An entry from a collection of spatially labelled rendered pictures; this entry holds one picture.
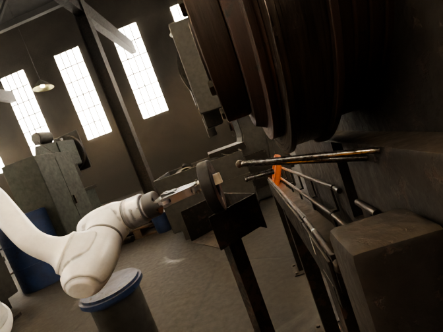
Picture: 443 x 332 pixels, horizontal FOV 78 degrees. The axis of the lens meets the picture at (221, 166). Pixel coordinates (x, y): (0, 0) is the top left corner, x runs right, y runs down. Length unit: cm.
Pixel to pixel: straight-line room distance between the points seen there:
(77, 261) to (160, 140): 1035
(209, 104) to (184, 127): 765
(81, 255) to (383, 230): 61
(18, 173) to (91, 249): 342
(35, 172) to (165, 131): 748
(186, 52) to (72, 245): 275
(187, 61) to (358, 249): 303
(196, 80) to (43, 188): 226
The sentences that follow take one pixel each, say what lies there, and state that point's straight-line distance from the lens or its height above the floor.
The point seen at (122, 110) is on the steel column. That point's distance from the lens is 754.
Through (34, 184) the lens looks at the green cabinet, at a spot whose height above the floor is 117.
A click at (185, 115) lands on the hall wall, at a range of 1075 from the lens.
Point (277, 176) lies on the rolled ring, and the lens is 158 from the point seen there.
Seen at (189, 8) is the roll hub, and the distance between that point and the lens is 44.
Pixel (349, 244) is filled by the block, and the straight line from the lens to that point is 33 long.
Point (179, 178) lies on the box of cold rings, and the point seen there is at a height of 68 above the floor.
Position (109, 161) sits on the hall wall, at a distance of 1181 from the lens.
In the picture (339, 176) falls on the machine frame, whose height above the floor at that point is 79.
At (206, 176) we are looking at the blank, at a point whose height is 87.
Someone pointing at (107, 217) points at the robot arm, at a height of 85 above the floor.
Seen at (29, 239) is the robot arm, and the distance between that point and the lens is 79.
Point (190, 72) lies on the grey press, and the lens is 319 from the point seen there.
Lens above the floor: 95
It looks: 6 degrees down
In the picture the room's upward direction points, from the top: 20 degrees counter-clockwise
